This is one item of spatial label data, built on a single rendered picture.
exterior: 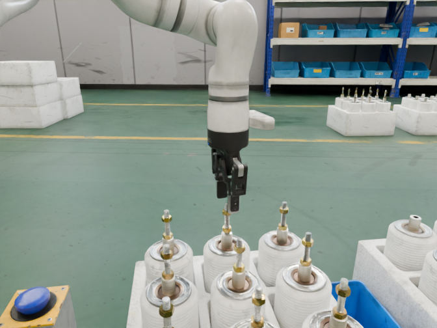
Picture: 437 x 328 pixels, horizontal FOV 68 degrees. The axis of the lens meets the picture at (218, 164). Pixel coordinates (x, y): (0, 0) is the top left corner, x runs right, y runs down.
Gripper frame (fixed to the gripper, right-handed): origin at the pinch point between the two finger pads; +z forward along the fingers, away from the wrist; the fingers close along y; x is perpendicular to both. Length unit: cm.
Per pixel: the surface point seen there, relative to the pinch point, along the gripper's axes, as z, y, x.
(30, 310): 3.3, 16.3, -31.7
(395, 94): 32, -315, 364
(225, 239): 8.4, 0.9, -0.7
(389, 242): 13.9, 5.4, 37.4
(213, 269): 13.6, 2.8, -3.7
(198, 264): 17.7, -5.0, -4.8
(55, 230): 36, -65, -44
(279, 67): -2, -420, 233
